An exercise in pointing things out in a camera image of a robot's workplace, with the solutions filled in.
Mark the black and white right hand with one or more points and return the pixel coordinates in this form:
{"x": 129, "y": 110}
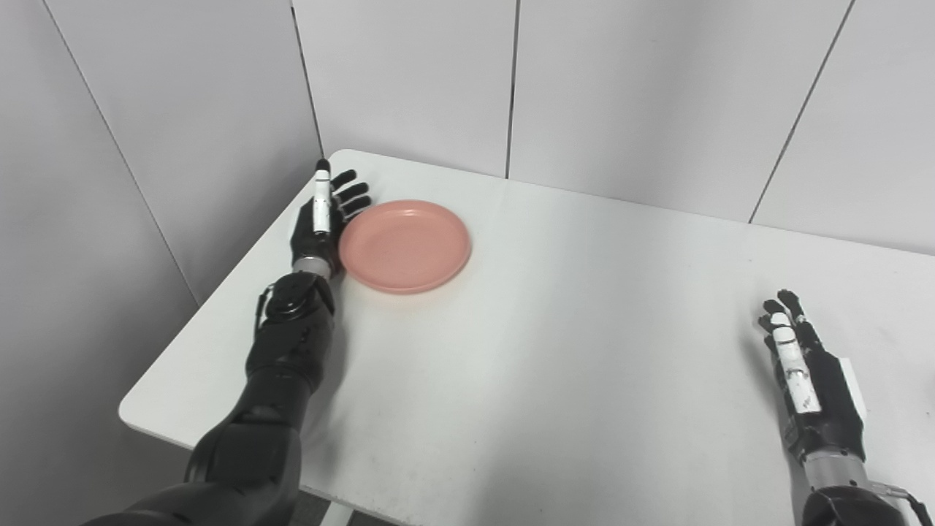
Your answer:
{"x": 825, "y": 398}

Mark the black and white left hand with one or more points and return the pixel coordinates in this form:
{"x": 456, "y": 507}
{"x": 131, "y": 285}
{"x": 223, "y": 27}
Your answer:
{"x": 310, "y": 241}

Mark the pink round plate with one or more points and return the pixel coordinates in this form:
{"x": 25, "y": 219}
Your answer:
{"x": 404, "y": 245}

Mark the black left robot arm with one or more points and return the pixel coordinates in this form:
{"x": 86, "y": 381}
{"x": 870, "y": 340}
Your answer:
{"x": 281, "y": 365}

